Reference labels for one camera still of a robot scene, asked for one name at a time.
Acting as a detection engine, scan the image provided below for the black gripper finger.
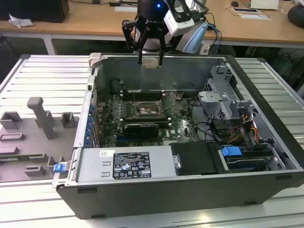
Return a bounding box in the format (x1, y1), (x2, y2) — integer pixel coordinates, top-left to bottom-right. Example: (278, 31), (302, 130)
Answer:
(122, 19), (149, 65)
(157, 29), (179, 67)

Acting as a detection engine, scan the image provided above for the CPU socket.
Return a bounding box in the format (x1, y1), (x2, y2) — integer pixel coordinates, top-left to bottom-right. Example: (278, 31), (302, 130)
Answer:
(134, 101), (164, 118)

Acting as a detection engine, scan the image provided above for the grey parts rack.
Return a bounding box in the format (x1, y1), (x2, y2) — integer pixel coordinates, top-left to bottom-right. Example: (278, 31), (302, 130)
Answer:
(0, 96), (80, 183)

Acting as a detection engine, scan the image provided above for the open black PC case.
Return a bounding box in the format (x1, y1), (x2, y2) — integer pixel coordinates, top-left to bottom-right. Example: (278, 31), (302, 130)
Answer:
(51, 52), (304, 220)

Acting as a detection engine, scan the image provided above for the orange power wire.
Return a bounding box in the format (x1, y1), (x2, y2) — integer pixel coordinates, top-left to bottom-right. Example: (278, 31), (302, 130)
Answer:
(250, 125), (259, 142)

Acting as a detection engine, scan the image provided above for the graphics card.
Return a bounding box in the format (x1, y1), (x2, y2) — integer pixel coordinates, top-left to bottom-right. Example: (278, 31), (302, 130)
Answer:
(123, 122), (160, 138)

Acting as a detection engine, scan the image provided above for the silver power supply unit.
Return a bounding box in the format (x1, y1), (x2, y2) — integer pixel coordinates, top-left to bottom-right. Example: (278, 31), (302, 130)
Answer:
(76, 146), (178, 183)

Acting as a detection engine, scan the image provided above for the hard disk in blue carrier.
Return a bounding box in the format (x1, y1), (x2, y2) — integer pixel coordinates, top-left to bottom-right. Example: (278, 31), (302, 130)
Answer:
(219, 146), (274, 171)

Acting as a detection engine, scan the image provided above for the black box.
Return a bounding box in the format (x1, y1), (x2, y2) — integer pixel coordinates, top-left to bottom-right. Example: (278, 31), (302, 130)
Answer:
(0, 0), (70, 23)

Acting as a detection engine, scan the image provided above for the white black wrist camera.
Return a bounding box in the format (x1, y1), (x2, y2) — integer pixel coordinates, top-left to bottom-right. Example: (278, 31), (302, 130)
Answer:
(163, 0), (194, 38)

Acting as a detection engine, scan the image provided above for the silver CPU plate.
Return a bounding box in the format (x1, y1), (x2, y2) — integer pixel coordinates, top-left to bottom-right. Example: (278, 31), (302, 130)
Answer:
(142, 58), (160, 70)

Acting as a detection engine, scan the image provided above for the black plastic shroud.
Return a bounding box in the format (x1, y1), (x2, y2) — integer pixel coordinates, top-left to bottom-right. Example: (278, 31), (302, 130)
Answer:
(171, 141), (225, 176)

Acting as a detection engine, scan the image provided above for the green motherboard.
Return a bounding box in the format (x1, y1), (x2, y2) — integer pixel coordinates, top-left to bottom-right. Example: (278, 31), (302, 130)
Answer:
(95, 91), (202, 148)

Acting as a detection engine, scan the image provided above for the wooden desk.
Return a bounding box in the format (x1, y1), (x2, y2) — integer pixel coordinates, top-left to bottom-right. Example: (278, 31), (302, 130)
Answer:
(0, 0), (304, 57)

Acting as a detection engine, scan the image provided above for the black round speaker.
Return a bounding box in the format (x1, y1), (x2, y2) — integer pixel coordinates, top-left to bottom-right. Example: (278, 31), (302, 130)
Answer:
(287, 6), (304, 26)

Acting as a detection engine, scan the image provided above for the metal socket cover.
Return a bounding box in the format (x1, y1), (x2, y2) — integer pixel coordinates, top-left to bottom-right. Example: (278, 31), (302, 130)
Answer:
(158, 94), (179, 114)

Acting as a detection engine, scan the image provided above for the white paper sheet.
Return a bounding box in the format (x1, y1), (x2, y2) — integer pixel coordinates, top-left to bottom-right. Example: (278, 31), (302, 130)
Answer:
(241, 13), (271, 21)

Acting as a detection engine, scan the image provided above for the pale blue teach pendant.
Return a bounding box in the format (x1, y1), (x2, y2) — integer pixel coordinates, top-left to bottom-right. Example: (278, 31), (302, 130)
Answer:
(182, 22), (209, 54)

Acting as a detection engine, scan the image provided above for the grey case handle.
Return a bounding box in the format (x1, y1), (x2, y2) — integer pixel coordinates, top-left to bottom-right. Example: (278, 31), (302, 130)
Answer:
(88, 52), (106, 68)

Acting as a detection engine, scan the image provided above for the white box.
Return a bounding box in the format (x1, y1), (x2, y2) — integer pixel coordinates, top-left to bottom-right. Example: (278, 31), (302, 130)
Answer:
(250, 0), (278, 10)

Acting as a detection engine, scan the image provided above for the crumpled white paper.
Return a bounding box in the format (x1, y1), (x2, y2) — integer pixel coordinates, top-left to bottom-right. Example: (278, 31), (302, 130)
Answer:
(8, 13), (34, 29)

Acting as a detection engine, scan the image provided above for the yellow power wire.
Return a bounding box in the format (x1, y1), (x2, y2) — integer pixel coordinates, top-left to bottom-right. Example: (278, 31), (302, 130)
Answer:
(227, 133), (243, 144)

